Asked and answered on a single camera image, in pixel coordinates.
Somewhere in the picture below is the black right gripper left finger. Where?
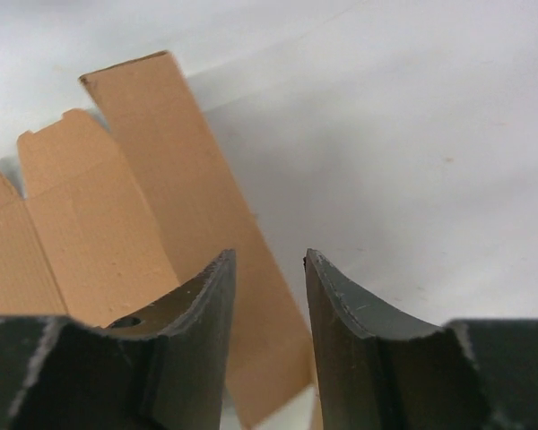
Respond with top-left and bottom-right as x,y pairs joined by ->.
0,250 -> 236,429

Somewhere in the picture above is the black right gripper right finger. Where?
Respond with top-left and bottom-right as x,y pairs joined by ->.
304,249 -> 538,429

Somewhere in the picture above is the brown cardboard box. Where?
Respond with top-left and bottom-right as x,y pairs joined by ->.
0,51 -> 312,429

